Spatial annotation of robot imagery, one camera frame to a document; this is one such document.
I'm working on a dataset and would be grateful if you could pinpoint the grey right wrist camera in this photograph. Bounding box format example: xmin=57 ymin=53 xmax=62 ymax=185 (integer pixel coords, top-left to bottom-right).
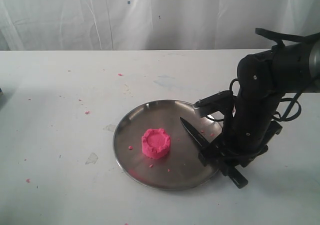
xmin=193 ymin=90 xmax=234 ymax=118

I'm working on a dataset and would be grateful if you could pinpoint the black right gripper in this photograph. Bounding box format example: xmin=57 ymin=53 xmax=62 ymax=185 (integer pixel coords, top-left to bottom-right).
xmin=197 ymin=94 xmax=283 ymax=179

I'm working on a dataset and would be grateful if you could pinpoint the white backdrop sheet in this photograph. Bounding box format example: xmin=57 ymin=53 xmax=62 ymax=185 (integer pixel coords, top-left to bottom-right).
xmin=0 ymin=0 xmax=320 ymax=51

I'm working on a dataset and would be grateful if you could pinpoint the pink clay lump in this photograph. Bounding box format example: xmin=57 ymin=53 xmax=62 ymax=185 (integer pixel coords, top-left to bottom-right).
xmin=141 ymin=128 xmax=171 ymax=160

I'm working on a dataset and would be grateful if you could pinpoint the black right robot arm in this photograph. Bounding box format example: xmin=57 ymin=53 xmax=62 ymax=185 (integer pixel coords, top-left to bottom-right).
xmin=193 ymin=41 xmax=320 ymax=188

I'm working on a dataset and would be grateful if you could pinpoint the black kitchen knife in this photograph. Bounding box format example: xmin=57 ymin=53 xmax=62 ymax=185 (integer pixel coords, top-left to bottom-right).
xmin=180 ymin=117 xmax=249 ymax=189

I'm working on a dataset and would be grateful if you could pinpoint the round steel plate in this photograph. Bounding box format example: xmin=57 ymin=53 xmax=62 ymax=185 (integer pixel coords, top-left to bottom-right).
xmin=113 ymin=99 xmax=222 ymax=191

